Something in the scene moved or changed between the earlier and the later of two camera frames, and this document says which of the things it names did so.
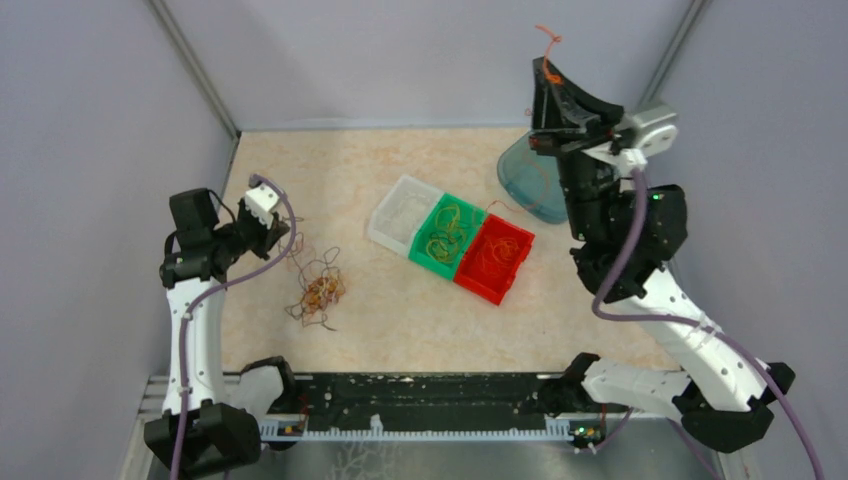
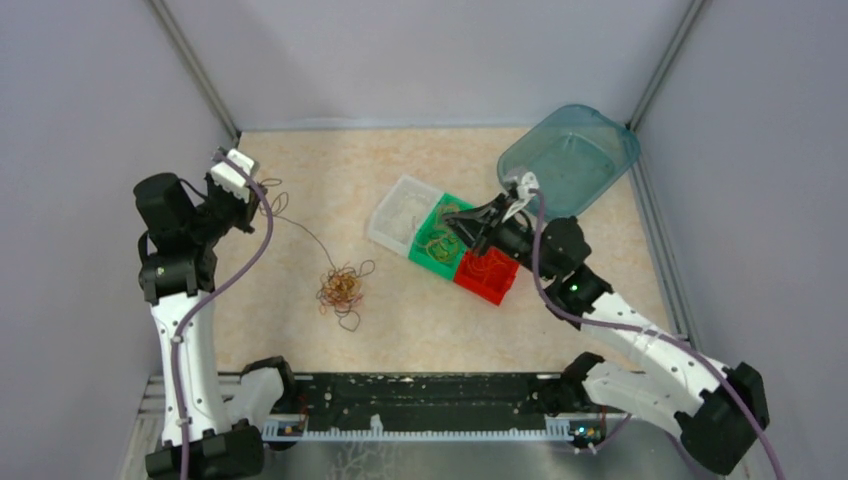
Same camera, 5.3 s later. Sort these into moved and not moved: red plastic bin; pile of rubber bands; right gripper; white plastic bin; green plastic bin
Moved: pile of rubber bands; right gripper
Not moved: red plastic bin; green plastic bin; white plastic bin
